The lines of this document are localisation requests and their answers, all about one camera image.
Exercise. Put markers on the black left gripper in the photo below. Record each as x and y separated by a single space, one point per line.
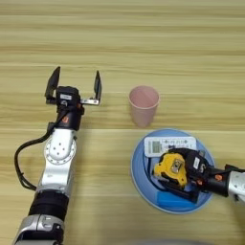
71 119

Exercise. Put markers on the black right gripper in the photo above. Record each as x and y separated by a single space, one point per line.
213 182

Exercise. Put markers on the pink plastic cup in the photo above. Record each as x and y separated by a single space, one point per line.
143 105

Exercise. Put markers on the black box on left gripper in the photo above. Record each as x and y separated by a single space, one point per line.
67 95

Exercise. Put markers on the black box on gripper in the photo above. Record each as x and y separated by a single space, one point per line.
194 162
67 95

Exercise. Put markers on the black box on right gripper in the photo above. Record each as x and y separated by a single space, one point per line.
194 162

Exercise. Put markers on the blue rectangular block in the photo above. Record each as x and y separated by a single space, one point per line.
169 200

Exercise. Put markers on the white remote control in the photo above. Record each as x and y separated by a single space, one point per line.
159 145

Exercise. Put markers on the blue round plate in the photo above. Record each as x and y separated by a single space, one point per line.
140 178

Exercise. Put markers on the yellow black tape measure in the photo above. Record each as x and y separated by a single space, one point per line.
169 167

